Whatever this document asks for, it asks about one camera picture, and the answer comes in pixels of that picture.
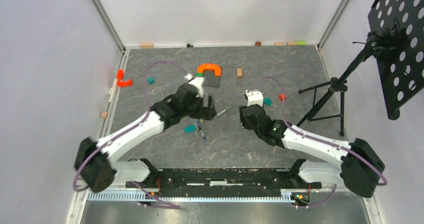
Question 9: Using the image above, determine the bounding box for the wooden block left edge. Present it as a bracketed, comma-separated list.
[100, 111, 109, 120]

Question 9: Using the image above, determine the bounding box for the black perforated panel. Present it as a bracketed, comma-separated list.
[367, 0, 424, 120]

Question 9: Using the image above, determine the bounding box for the green highlighter pen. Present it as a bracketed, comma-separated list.
[216, 105, 233, 117]

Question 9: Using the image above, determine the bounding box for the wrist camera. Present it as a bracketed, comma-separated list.
[184, 73, 205, 98]
[245, 89, 264, 108]

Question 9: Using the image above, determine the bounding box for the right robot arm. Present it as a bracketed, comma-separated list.
[239, 104, 385, 198]

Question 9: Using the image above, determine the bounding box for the blue pen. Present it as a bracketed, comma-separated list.
[195, 119, 208, 142]

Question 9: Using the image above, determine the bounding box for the orange curved block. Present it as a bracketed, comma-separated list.
[116, 79, 133, 88]

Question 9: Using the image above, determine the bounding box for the black tripod stand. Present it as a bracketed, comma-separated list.
[297, 27, 407, 137]

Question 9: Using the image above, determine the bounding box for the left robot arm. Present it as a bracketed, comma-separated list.
[72, 81, 217, 193]

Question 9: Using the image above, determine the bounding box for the green block at wall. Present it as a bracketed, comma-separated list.
[296, 40, 307, 46]

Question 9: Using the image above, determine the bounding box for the orange arch block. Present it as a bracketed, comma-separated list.
[196, 63, 222, 77]

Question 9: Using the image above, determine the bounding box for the small teal cube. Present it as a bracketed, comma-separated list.
[147, 77, 155, 85]

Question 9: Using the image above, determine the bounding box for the dark grey lego baseplate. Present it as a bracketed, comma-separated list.
[202, 70, 222, 88]

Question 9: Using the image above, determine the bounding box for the wooden block at wall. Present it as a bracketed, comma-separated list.
[139, 43, 154, 49]

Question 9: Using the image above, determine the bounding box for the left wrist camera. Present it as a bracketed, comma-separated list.
[184, 73, 205, 98]

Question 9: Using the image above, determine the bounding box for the red cube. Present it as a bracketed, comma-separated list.
[279, 93, 288, 101]

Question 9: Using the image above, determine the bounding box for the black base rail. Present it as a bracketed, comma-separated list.
[125, 158, 322, 198]

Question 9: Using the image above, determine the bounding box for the teal half-round block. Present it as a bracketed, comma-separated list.
[263, 98, 273, 106]

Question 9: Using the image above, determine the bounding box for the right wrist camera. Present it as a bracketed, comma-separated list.
[245, 89, 264, 108]

